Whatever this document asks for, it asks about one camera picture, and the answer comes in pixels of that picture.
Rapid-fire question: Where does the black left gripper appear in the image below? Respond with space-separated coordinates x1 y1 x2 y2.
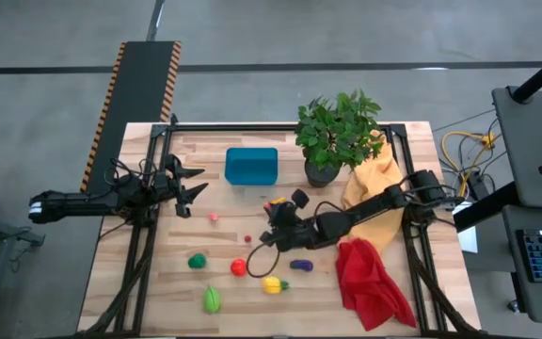
151 153 210 218

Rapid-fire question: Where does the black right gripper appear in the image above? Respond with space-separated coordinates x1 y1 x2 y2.
258 204 322 251

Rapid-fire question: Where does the red toy tomato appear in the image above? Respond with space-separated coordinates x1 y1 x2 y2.
230 257 248 278

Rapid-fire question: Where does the dark green toy vegetable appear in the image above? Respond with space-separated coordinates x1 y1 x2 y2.
186 252 208 270

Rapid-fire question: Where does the yellow and red toy produce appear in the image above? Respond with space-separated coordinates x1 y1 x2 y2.
263 196 287 212

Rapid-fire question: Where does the blue plastic tupperware box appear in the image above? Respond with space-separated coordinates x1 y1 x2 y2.
224 147 279 186

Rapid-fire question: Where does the yellow toy pineapple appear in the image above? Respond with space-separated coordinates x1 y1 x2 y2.
261 275 291 296

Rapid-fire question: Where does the black plant pot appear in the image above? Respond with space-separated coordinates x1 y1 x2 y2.
304 157 342 189

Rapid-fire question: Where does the lime green toy fruit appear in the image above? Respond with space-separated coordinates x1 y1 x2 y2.
202 285 223 315

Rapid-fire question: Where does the black ramp with striped edges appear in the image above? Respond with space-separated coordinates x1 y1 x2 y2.
79 40 183 194

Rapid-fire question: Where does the red cloth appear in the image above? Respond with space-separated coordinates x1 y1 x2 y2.
334 237 418 332

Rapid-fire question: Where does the yellow cloth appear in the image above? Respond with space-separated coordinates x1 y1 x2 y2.
340 129 407 255

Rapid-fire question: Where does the green leafy plant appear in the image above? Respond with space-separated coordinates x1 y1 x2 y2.
294 88 386 171

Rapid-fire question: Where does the white paper sheet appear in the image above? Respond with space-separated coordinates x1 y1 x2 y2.
453 201 480 254

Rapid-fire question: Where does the black power strip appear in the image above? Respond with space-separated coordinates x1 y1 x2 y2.
467 171 486 202

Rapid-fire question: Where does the grey cart top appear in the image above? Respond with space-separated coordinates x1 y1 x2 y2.
490 86 542 211

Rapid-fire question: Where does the grey desk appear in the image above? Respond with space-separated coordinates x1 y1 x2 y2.
501 204 542 327

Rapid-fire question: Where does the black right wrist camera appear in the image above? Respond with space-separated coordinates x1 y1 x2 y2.
290 188 311 210

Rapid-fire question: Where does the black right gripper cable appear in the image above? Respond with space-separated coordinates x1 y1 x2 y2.
245 242 282 280

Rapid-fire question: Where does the black aluminium rig frame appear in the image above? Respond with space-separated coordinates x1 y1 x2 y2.
76 114 482 339

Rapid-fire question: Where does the yellow floor cable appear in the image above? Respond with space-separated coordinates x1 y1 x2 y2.
440 130 502 199

